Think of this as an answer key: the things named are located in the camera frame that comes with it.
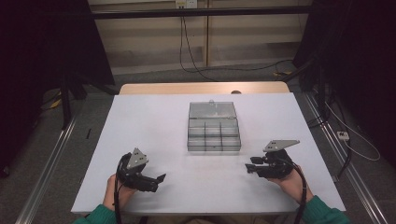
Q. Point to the person's left hand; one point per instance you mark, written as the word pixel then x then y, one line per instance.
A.
pixel 113 196

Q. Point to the white wall socket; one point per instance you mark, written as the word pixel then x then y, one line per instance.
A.
pixel 186 3

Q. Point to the dark table grommet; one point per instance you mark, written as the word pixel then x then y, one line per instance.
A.
pixel 235 92

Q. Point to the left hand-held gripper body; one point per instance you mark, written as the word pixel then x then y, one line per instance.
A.
pixel 130 174

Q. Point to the person's right hand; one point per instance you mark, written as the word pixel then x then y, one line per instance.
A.
pixel 295 183

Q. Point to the wooden table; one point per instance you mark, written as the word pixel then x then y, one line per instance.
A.
pixel 186 88

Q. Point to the white board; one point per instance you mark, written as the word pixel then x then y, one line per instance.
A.
pixel 155 124

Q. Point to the metal floor rail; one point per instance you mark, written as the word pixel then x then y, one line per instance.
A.
pixel 46 174
pixel 345 161

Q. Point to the black stand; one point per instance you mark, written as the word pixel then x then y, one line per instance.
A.
pixel 66 105
pixel 320 93

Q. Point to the small black strip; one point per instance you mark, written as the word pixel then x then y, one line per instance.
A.
pixel 88 133

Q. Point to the black horizontal bar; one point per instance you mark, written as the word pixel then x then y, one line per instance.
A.
pixel 186 13

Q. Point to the dark curtain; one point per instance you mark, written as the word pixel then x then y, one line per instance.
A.
pixel 367 62
pixel 37 62

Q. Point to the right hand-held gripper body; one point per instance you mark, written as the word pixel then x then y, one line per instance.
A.
pixel 277 166

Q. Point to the clear plastic compartment box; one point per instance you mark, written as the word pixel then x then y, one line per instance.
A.
pixel 211 110

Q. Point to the yellow floor tape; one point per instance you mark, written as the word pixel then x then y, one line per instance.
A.
pixel 281 74
pixel 56 103

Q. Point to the white power strip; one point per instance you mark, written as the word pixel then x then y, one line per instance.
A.
pixel 343 135

